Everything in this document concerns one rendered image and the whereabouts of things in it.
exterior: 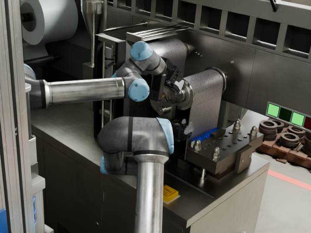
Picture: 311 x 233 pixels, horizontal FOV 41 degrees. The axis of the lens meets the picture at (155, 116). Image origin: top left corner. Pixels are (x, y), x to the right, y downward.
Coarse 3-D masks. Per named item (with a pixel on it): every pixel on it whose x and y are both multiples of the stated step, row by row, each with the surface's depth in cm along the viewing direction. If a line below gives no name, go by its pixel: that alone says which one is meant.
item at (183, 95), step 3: (183, 90) 183; (171, 93) 187; (183, 93) 182; (171, 96) 187; (174, 96) 186; (177, 96) 185; (180, 96) 183; (183, 96) 182; (174, 99) 186; (177, 99) 185; (180, 99) 184; (183, 99) 183; (177, 102) 186; (180, 102) 184
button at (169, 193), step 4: (164, 188) 176; (168, 188) 176; (172, 188) 177; (164, 192) 174; (168, 192) 174; (172, 192) 174; (176, 192) 174; (164, 196) 171; (168, 196) 171; (172, 196) 172; (176, 196) 175; (164, 200) 172; (168, 200) 171
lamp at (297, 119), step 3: (294, 114) 186; (297, 114) 185; (294, 117) 187; (297, 117) 186; (300, 117) 185; (303, 117) 184; (294, 120) 187; (297, 120) 186; (300, 120) 185; (297, 123) 187; (300, 123) 186
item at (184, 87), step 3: (177, 81) 184; (183, 84) 182; (183, 87) 183; (186, 87) 182; (186, 90) 182; (186, 93) 183; (189, 93) 182; (186, 96) 183; (189, 96) 182; (186, 99) 184; (189, 99) 183; (183, 102) 185; (186, 102) 184; (177, 105) 188; (180, 105) 187; (183, 105) 186
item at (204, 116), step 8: (200, 104) 190; (208, 104) 195; (216, 104) 200; (192, 112) 187; (200, 112) 192; (208, 112) 197; (216, 112) 203; (192, 120) 189; (200, 120) 194; (208, 120) 200; (216, 120) 206; (200, 128) 197; (208, 128) 202; (192, 136) 194
